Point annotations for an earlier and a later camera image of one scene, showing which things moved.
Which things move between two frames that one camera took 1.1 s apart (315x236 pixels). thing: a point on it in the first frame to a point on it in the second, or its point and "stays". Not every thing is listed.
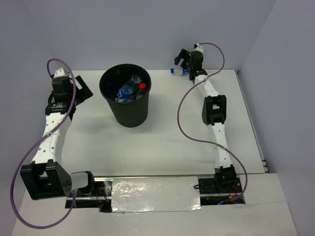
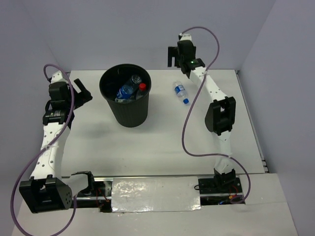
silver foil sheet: [155, 194] stays
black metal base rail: [213, 191] stays
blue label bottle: [179, 71] to [180, 91]
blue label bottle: [126, 91] stays
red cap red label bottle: [142, 90] stays
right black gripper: [184, 54] to [173, 52]
